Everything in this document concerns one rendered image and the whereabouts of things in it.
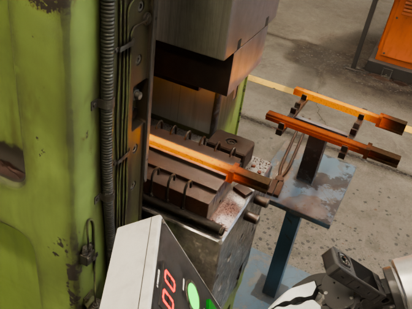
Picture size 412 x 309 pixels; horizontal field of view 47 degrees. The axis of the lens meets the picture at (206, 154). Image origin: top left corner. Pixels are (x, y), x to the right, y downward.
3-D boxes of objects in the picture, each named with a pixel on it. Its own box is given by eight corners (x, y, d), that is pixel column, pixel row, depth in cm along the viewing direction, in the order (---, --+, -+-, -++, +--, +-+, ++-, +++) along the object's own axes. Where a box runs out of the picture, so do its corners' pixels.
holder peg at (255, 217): (259, 221, 129) (261, 213, 127) (255, 227, 127) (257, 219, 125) (245, 215, 130) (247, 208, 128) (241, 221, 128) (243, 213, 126)
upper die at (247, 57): (260, 63, 111) (268, 24, 106) (227, 97, 96) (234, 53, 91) (110, 16, 123) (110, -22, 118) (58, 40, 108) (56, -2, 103)
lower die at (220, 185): (236, 181, 132) (241, 156, 127) (205, 224, 117) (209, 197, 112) (108, 130, 144) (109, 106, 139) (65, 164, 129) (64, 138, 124)
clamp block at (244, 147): (252, 159, 141) (255, 141, 137) (241, 174, 135) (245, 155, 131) (215, 145, 145) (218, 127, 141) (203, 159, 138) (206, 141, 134)
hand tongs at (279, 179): (301, 117, 213) (302, 114, 213) (311, 119, 212) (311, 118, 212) (266, 194, 166) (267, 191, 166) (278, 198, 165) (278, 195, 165)
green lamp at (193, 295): (206, 299, 80) (209, 282, 78) (193, 319, 77) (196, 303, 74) (189, 291, 81) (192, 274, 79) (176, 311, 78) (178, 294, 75)
